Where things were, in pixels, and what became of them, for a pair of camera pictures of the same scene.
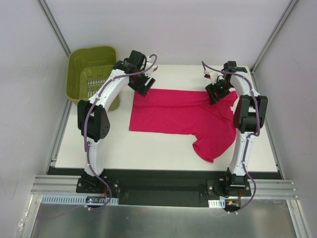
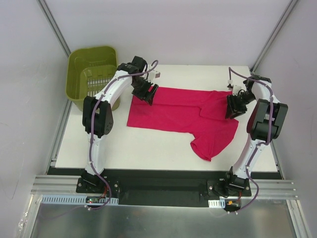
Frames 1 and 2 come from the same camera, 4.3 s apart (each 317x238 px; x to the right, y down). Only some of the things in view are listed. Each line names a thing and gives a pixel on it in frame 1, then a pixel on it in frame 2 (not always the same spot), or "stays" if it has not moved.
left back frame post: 48,15 stays
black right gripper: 216,95 to 236,103
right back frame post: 290,6 stays
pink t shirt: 188,112 stays
